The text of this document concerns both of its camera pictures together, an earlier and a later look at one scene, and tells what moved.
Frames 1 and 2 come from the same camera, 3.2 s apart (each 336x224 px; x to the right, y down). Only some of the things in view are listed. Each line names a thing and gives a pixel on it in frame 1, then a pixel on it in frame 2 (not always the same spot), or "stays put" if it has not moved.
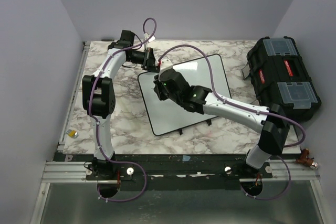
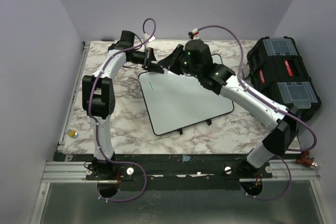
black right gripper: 157,88 -> 169,62
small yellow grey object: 72,133 stays put
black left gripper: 149,61 stays put
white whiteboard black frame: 166,116 stays put
